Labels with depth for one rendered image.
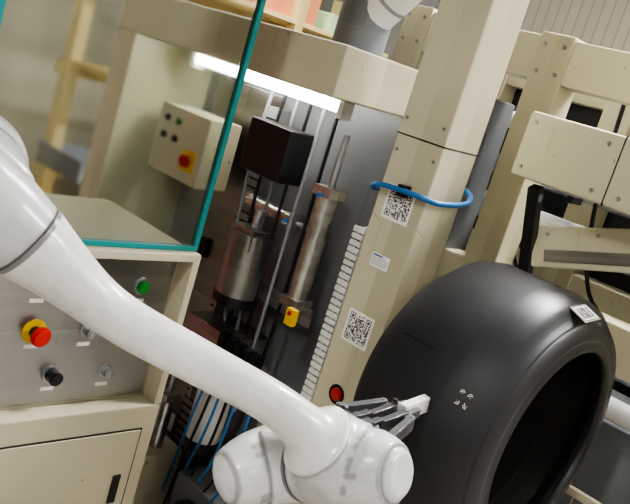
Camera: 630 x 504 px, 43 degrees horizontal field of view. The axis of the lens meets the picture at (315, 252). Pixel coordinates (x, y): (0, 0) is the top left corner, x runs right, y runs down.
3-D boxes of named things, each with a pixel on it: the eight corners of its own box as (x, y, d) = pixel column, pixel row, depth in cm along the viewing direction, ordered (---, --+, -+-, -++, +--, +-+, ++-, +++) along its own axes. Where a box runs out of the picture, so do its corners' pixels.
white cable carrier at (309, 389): (294, 413, 191) (354, 224, 181) (308, 411, 194) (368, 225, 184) (306, 423, 188) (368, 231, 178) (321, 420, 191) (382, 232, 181)
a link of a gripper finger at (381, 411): (352, 438, 129) (345, 434, 130) (395, 420, 137) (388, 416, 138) (356, 417, 128) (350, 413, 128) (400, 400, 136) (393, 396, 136)
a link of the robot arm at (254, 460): (286, 481, 123) (347, 490, 114) (204, 515, 113) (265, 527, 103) (275, 412, 124) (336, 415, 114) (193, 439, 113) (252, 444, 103)
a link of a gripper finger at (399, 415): (360, 420, 127) (367, 424, 126) (406, 404, 135) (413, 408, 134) (355, 441, 128) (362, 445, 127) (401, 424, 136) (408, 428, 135)
